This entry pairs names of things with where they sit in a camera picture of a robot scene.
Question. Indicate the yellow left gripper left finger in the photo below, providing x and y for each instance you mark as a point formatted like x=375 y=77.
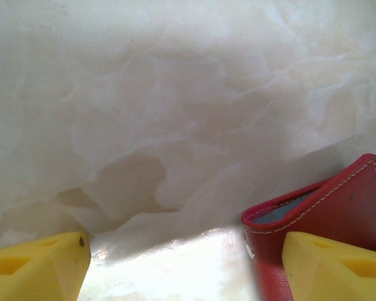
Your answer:
x=34 y=269

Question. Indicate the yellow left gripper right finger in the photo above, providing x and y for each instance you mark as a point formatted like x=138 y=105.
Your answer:
x=338 y=272

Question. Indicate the red leather card holder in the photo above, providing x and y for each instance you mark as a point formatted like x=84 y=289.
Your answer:
x=347 y=200

